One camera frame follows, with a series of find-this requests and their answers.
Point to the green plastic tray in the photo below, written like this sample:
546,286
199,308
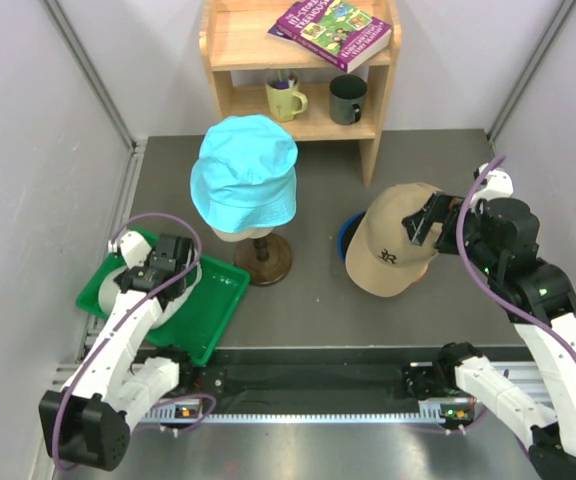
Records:
198,325

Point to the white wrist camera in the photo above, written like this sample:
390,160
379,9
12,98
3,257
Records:
132,247
496,184

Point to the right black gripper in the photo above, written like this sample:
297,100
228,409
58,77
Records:
441,208

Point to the wooden shelf unit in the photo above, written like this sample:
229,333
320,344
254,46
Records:
234,38

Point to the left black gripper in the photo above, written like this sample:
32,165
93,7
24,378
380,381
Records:
153,252

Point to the cyan bucket hat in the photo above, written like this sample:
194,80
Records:
245,175

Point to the yellow-green mug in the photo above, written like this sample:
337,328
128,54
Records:
285,100

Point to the dark green mug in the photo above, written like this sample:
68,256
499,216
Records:
347,96

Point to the pens in mug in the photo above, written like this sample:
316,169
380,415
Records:
282,79

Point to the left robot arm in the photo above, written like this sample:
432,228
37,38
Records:
89,420

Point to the cream mannequin head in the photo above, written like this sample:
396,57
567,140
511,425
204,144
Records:
251,233

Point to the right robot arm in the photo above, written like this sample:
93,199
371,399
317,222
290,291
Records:
497,241

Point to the blue baseball cap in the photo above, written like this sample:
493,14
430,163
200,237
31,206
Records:
346,234

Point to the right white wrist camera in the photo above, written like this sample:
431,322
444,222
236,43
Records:
496,184

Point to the white hat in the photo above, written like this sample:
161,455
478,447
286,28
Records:
110,288

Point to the tan hat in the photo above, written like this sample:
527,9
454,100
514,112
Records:
380,258

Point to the purple children's book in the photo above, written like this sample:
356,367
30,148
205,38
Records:
336,31

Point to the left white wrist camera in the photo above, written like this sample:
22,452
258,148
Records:
132,247

